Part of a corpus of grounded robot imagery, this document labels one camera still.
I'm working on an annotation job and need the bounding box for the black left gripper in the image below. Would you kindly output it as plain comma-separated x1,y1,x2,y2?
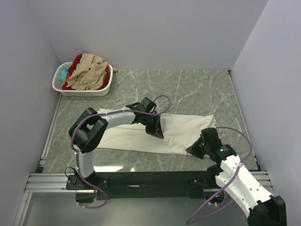
141,113,164,139

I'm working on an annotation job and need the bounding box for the cream white t-shirt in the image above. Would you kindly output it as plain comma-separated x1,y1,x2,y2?
98,113,216,155

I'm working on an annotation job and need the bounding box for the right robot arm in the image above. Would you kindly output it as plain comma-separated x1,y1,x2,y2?
186,128,287,226

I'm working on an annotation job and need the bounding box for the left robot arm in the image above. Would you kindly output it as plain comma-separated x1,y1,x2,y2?
69,97,164,189

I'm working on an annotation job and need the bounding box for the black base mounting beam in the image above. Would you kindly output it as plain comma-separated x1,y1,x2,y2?
66,171,219,203

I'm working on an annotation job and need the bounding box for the beige t-shirt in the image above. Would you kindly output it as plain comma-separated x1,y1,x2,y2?
66,53,111,91

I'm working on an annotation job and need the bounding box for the red t-shirt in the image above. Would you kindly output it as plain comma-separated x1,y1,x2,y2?
61,54,111,91

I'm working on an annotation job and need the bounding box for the teal garment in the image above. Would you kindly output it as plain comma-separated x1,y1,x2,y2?
59,68,69,84

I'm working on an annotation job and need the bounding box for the white plastic laundry basket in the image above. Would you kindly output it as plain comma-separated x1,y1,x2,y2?
52,62,113,97

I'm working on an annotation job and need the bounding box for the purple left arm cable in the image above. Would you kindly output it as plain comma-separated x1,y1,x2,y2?
70,95,172,210

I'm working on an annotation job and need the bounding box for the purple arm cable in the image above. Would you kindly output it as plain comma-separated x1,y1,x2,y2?
185,126,254,226
70,95,172,210

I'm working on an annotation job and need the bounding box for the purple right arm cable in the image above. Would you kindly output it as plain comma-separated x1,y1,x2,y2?
185,126,254,226

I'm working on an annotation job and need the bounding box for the aluminium frame rail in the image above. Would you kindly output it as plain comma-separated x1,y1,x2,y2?
24,171,273,193

